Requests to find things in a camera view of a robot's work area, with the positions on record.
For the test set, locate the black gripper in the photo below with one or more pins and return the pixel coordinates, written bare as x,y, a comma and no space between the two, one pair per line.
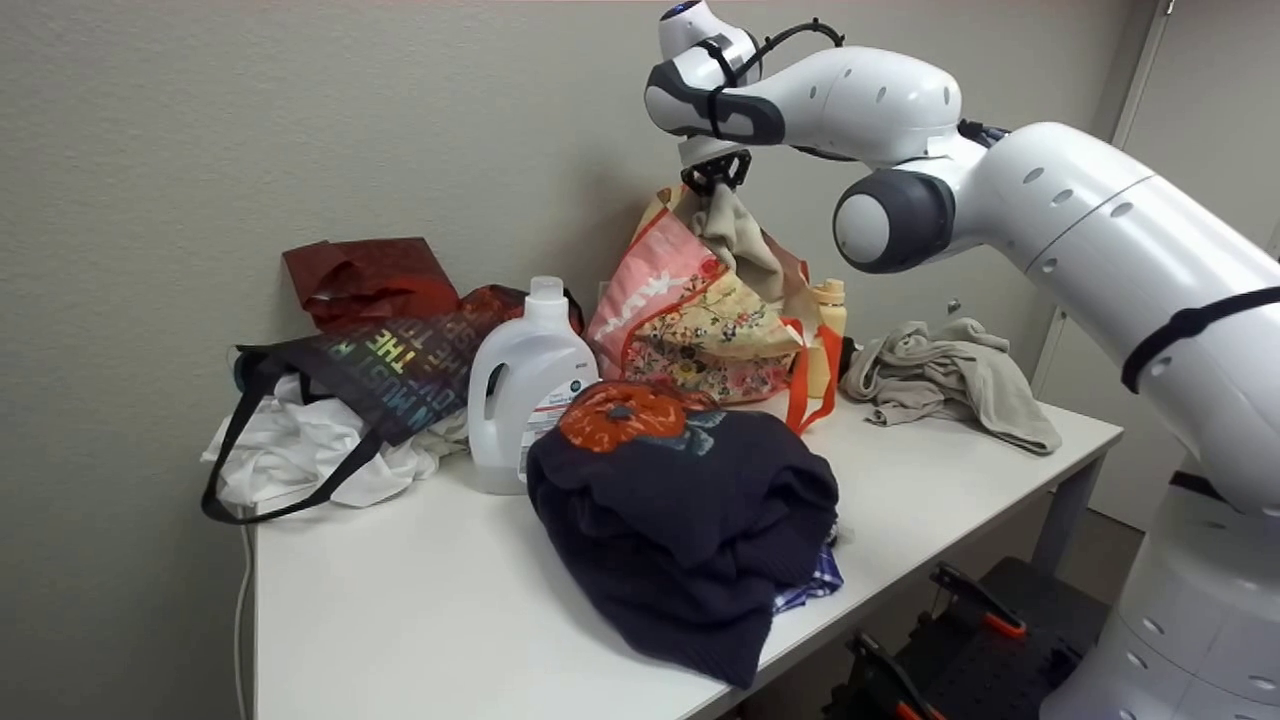
712,150

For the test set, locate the white cloth towel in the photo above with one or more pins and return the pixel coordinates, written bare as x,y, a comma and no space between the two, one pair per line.
736,228

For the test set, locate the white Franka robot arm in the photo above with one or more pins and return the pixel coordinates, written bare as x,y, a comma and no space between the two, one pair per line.
1133,224

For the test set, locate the grey shirt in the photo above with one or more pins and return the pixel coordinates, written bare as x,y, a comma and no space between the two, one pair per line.
952,373

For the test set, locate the navy shirt with orange print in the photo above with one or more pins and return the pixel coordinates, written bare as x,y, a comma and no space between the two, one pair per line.
683,532

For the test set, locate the red paper bag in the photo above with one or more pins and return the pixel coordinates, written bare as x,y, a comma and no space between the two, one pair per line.
366,282

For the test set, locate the black tote bag with lettering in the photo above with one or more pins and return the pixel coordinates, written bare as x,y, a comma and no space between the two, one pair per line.
403,367

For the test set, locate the white detergent jug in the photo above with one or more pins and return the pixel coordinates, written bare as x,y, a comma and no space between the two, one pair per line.
525,385

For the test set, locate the blue patterned cloth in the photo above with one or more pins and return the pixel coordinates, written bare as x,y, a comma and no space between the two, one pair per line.
816,577

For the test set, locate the grey table leg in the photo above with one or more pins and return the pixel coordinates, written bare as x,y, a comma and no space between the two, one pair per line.
1064,515

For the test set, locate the white crumpled cloth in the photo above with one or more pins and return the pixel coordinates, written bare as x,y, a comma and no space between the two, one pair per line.
300,455

